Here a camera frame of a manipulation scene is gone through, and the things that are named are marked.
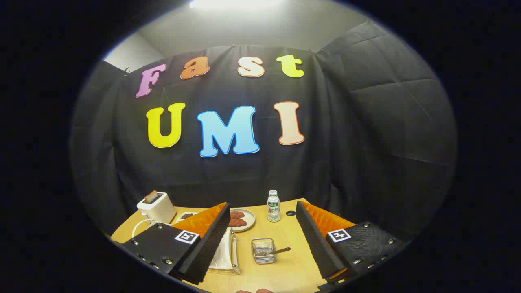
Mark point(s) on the red meat slice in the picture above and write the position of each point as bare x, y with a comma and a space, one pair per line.
237, 215
237, 222

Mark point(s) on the white divided condiment dish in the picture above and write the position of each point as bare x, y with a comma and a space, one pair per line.
187, 216

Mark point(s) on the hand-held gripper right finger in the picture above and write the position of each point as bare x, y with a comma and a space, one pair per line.
317, 244

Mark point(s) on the white toaster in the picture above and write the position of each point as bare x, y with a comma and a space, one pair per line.
159, 211

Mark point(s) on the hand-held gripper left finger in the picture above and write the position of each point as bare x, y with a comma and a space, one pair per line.
211, 248

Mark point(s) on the grey round plate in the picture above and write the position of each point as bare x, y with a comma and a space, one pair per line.
250, 221

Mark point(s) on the small white drink bottle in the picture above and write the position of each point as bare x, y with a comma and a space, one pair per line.
274, 207

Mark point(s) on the toast slice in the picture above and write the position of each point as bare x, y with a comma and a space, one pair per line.
151, 197

